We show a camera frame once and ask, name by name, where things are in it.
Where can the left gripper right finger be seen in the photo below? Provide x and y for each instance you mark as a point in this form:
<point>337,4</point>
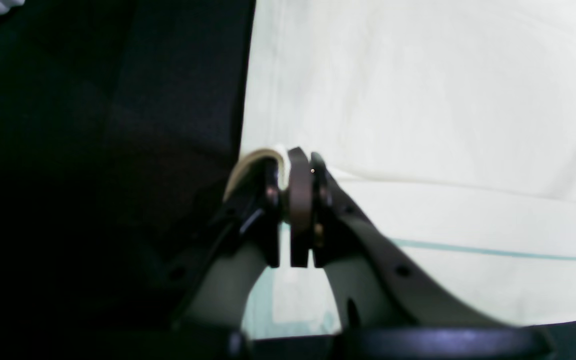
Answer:
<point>389,307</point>

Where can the black table cloth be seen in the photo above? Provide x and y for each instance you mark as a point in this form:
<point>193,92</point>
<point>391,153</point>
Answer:
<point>121,127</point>

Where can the light green T-shirt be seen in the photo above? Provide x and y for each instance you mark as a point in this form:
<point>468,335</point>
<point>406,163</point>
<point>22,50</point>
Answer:
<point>451,123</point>

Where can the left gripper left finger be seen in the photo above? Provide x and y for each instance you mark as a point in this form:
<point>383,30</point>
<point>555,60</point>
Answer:
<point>241,240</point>

